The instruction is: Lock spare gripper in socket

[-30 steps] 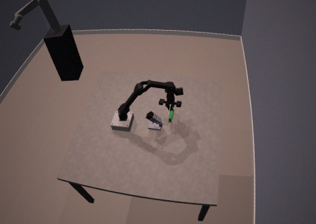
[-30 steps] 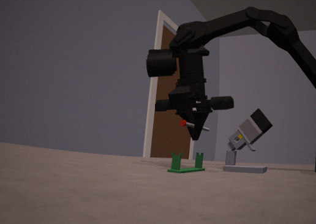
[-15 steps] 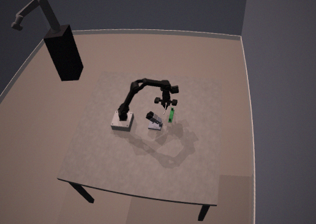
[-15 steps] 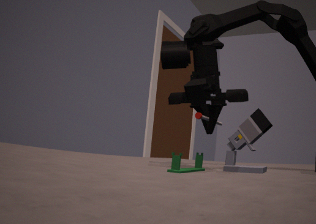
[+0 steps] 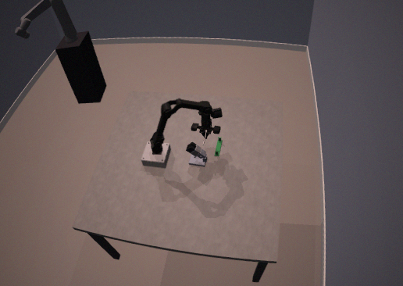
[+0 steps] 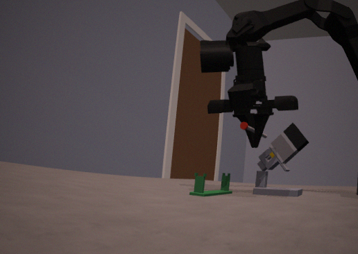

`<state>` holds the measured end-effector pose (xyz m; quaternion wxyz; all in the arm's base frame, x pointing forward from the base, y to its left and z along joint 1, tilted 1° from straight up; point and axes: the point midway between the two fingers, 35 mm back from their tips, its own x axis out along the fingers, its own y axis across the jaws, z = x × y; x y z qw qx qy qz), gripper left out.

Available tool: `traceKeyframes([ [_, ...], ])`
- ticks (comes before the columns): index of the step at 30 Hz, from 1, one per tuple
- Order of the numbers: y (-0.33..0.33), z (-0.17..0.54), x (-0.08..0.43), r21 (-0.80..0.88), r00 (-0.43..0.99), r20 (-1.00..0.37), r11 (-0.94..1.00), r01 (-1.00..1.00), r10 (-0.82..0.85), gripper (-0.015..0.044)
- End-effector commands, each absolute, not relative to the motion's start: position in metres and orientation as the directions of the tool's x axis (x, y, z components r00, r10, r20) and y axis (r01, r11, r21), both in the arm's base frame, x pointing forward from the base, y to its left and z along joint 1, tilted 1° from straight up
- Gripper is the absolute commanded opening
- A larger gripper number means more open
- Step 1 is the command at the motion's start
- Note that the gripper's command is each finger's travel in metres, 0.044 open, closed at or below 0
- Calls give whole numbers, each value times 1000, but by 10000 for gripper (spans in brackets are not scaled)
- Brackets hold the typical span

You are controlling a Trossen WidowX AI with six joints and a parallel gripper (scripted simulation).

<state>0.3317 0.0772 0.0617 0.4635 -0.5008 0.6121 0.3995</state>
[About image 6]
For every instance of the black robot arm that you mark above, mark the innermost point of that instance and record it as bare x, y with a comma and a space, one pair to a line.
250, 26

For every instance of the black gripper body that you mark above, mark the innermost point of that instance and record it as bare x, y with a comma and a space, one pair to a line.
248, 76

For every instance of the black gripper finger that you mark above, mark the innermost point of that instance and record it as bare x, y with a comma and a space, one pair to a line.
249, 119
260, 122

